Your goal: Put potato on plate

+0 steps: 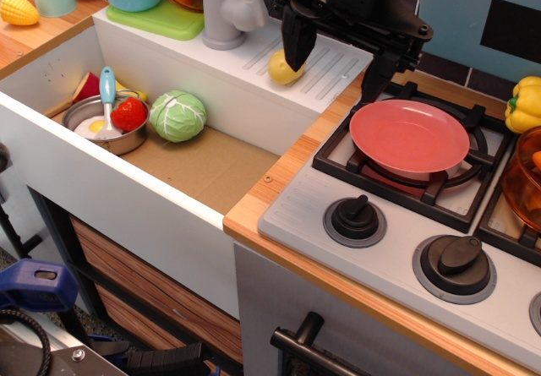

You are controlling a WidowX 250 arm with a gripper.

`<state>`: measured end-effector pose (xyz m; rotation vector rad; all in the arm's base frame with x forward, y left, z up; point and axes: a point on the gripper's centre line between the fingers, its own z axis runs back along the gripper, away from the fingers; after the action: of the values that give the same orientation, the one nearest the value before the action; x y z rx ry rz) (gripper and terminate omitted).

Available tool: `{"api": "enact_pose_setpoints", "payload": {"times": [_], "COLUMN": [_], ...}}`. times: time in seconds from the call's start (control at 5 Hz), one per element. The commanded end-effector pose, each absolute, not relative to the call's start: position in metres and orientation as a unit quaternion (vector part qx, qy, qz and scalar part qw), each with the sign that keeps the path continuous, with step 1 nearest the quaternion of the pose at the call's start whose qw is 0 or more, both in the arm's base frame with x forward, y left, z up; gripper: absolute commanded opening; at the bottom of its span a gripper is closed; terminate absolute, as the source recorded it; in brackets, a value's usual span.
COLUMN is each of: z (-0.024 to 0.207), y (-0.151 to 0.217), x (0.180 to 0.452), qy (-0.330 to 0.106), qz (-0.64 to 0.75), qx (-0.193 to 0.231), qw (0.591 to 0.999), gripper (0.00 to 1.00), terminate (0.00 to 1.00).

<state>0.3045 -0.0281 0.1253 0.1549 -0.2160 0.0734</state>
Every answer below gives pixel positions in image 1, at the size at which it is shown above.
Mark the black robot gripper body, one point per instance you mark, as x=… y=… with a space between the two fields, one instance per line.
x=374 y=25

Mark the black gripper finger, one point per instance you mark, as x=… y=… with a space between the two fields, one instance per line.
x=377 y=76
x=298 y=38

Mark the yellow toy potato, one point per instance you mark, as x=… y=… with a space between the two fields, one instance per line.
x=279 y=70

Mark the pink plastic plate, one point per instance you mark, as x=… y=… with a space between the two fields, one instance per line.
x=409 y=138

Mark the grey toy faucet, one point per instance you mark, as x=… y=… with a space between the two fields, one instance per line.
x=226 y=21

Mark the green cutting board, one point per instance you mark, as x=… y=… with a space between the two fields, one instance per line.
x=165 y=19

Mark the black stove grate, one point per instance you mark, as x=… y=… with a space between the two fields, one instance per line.
x=453 y=201

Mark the green toy cabbage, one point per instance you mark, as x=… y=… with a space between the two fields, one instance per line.
x=178 y=116

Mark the yellow toy bell pepper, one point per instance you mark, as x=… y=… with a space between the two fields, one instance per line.
x=523 y=109

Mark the left black stove knob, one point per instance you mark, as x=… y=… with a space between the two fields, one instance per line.
x=355 y=222

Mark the black stove knob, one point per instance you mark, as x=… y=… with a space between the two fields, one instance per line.
x=355 y=222
x=455 y=269

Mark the orange transparent pot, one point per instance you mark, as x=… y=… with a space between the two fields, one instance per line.
x=521 y=180

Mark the red toy strawberry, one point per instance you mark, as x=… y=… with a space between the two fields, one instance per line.
x=129 y=114

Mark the small steel pot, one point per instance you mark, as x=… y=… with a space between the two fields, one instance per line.
x=82 y=114

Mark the middle black stove knob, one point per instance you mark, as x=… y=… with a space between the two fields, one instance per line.
x=455 y=269

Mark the white toy sink basin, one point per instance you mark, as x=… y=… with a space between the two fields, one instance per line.
x=165 y=202

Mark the red yellow toy fruit slice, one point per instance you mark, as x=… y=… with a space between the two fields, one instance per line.
x=89 y=87

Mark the toy fried egg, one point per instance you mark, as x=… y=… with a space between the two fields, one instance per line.
x=93 y=128

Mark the right grey stove knob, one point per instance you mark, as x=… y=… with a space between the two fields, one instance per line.
x=535 y=313

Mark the yellow toy corn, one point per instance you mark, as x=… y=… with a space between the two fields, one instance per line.
x=19 y=12

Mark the blue clamp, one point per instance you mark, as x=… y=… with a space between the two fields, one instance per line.
x=38 y=286

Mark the blue handled toy spatula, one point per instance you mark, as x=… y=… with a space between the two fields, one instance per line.
x=108 y=92

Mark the black oven door handle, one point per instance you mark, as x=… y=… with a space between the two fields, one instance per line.
x=299 y=356

